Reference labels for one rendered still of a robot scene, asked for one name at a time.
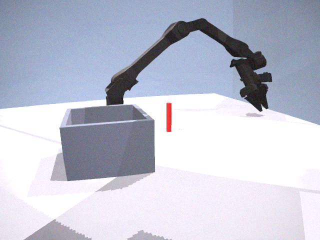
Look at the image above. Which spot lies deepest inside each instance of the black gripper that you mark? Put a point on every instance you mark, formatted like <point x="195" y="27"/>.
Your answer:
<point x="256" y="93"/>

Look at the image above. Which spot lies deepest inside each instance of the red peg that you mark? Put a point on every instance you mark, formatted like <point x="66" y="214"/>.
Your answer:
<point x="168" y="116"/>

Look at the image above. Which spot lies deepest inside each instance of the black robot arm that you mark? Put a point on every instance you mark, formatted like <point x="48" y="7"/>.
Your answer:
<point x="125" y="79"/>

